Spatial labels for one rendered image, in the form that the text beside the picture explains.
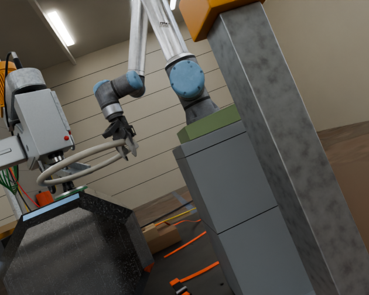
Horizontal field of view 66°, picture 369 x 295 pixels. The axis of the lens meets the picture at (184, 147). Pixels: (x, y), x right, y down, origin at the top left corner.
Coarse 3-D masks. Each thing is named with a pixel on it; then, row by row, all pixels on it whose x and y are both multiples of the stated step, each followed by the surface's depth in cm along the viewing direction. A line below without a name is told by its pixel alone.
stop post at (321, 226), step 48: (192, 0) 48; (240, 0) 44; (240, 48) 45; (240, 96) 49; (288, 96) 46; (288, 144) 45; (288, 192) 47; (336, 192) 46; (336, 240) 45; (336, 288) 45
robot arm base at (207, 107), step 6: (192, 102) 139; (198, 102) 139; (204, 102) 139; (210, 102) 141; (186, 108) 142; (192, 108) 140; (198, 108) 138; (204, 108) 138; (210, 108) 138; (216, 108) 140; (186, 114) 144; (192, 114) 140; (198, 114) 138; (204, 114) 137; (210, 114) 137; (186, 120) 145; (192, 120) 139
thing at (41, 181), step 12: (108, 144) 120; (120, 144) 124; (72, 156) 114; (84, 156) 115; (120, 156) 156; (60, 168) 114; (96, 168) 158; (36, 180) 124; (48, 180) 137; (60, 180) 145
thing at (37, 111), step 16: (16, 96) 178; (32, 96) 183; (48, 96) 188; (16, 112) 192; (32, 112) 180; (48, 112) 185; (32, 128) 178; (48, 128) 183; (64, 128) 188; (32, 144) 183; (48, 144) 181; (64, 144) 186
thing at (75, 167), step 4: (44, 164) 202; (48, 164) 195; (72, 164) 185; (76, 164) 177; (80, 164) 170; (84, 164) 163; (88, 164) 160; (40, 168) 201; (44, 168) 203; (48, 168) 191; (72, 168) 185; (76, 168) 180; (80, 168) 172; (84, 168) 165; (56, 172) 177; (60, 172) 167; (64, 172) 159; (68, 172) 153; (72, 172) 172; (76, 172) 169; (60, 176) 171; (64, 176) 162; (72, 180) 153
